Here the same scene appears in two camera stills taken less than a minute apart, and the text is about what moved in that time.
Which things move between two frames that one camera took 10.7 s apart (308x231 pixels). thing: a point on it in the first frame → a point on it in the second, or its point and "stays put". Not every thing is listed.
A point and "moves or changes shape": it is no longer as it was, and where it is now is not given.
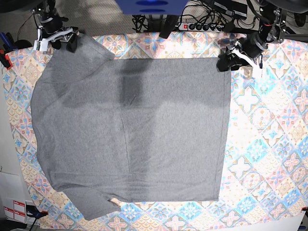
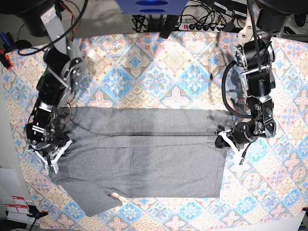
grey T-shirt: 135,131 moves or changes shape
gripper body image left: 63,34 → 47,144
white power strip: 189,26 stays put
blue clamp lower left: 32,211 stays put
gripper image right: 231,61 → 240,137
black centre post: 169,23 stays put
